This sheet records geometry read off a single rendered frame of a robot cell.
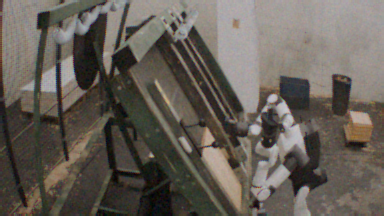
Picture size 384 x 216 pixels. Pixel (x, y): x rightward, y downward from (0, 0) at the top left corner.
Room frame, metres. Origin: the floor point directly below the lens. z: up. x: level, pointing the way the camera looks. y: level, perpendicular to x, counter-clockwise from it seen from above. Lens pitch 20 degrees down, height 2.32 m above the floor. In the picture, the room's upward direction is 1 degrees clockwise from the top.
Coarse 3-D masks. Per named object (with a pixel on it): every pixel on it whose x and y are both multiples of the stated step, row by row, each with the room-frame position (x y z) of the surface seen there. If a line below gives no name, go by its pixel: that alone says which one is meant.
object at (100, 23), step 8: (80, 16) 2.43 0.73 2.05; (104, 16) 3.05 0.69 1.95; (96, 24) 2.81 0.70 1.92; (104, 24) 3.07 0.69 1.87; (88, 32) 2.62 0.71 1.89; (96, 32) 2.72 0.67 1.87; (104, 32) 3.09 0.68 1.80; (80, 40) 2.47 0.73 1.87; (88, 40) 2.62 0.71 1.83; (104, 40) 3.10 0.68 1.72; (80, 48) 2.48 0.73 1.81; (88, 48) 2.65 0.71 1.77; (80, 56) 2.49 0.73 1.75; (88, 56) 2.67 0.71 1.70; (80, 64) 2.49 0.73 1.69; (88, 64) 2.69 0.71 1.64; (96, 64) 2.89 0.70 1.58; (80, 72) 2.50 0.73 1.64; (88, 72) 2.69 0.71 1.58; (96, 72) 2.90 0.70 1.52; (80, 80) 2.49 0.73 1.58; (88, 80) 2.69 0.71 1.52; (88, 88) 2.68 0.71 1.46
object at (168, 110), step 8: (152, 88) 1.95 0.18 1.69; (160, 96) 1.95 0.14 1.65; (160, 104) 1.95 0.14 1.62; (168, 112) 1.95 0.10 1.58; (168, 120) 1.95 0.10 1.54; (176, 120) 1.94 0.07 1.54; (176, 128) 1.94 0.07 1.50; (184, 136) 1.94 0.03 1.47; (192, 152) 1.94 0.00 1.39; (200, 160) 1.93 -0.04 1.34; (200, 168) 1.93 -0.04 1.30; (208, 168) 1.95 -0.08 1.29; (216, 184) 1.93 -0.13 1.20; (216, 192) 1.93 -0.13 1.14; (224, 192) 1.94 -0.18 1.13; (224, 200) 1.92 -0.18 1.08; (232, 208) 1.92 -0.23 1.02
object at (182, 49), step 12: (168, 12) 2.81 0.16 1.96; (180, 48) 2.82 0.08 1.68; (192, 60) 2.82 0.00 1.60; (192, 72) 2.81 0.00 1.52; (204, 84) 2.81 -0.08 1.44; (204, 96) 2.81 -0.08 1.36; (216, 96) 2.85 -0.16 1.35; (216, 108) 2.80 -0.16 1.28; (240, 144) 2.79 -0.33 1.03; (240, 156) 2.79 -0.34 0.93
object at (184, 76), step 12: (168, 36) 2.50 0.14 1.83; (168, 48) 2.50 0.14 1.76; (168, 60) 2.50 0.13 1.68; (180, 60) 2.49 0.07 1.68; (180, 72) 2.49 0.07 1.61; (192, 84) 2.49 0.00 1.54; (192, 96) 2.49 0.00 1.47; (204, 108) 2.48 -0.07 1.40; (216, 120) 2.49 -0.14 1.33; (216, 132) 2.48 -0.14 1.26; (228, 144) 2.47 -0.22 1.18; (240, 168) 2.46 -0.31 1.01; (240, 180) 2.46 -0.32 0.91
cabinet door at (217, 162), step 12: (204, 132) 2.36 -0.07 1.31; (204, 144) 2.20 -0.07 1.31; (204, 156) 2.07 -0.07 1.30; (216, 156) 2.28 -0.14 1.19; (216, 168) 2.15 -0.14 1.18; (228, 168) 2.36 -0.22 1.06; (228, 180) 2.23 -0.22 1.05; (228, 192) 2.08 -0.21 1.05; (240, 192) 2.31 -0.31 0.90; (240, 204) 2.14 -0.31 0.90
